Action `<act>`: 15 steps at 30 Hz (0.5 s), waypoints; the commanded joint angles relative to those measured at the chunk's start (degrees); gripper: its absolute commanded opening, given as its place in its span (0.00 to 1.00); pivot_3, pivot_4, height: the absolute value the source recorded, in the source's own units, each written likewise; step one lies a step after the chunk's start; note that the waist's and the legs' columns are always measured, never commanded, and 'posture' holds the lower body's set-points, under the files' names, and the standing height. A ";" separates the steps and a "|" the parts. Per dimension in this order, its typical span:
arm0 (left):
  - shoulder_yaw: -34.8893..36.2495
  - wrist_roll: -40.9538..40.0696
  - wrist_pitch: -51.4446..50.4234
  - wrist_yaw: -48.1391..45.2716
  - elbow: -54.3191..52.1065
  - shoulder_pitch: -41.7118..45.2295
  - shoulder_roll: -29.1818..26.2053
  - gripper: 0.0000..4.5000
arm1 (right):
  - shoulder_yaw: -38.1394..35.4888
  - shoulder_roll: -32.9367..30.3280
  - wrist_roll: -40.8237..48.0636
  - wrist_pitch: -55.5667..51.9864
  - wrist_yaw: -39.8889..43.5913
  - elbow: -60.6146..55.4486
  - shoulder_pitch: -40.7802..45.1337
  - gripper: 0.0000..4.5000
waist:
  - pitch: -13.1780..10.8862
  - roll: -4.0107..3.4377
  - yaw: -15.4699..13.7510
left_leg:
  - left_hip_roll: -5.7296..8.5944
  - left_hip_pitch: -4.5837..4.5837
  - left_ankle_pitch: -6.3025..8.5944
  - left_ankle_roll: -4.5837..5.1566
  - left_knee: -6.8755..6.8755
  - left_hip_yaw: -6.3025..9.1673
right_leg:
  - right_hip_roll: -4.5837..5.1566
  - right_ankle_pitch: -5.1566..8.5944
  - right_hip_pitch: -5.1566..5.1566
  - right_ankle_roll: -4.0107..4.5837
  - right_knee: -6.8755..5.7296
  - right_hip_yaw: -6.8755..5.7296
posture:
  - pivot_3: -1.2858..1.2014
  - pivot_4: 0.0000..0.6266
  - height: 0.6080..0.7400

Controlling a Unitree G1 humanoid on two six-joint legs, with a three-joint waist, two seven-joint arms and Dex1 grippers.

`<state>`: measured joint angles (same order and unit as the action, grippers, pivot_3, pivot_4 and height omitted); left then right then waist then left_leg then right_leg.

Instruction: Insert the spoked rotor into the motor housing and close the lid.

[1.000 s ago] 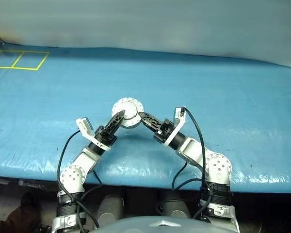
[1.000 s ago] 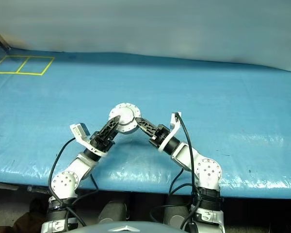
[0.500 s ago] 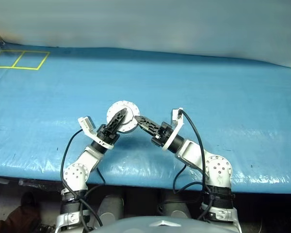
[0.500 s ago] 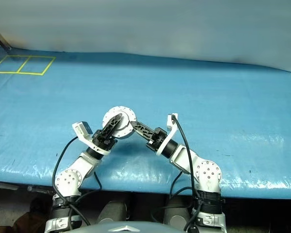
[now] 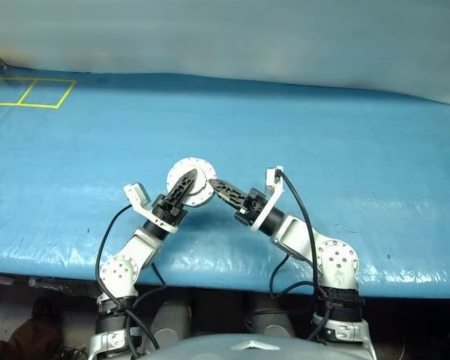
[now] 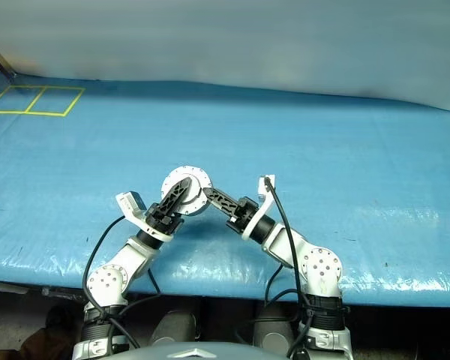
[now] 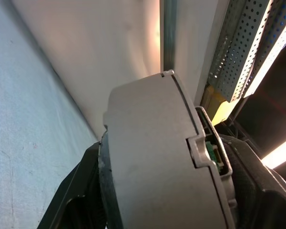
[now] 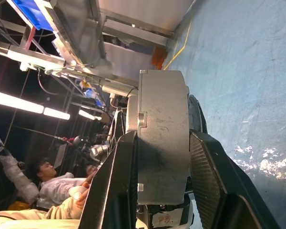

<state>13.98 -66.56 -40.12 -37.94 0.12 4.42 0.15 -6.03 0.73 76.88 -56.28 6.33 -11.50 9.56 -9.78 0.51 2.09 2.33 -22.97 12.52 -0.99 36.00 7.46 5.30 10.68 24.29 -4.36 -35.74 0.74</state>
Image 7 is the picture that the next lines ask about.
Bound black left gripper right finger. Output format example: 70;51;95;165
219;133;286;229

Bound round grey motor housing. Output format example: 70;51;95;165
97;69;240;229

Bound perforated metal cable tray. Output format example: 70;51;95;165
207;0;276;104
242;0;286;99

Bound metal pole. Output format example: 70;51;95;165
160;0;177;73

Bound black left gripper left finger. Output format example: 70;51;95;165
37;142;112;229

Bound yellow block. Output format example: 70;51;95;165
202;85;231;125

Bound blue table cover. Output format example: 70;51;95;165
0;0;100;229

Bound ceiling light strip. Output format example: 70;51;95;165
259;135;286;170

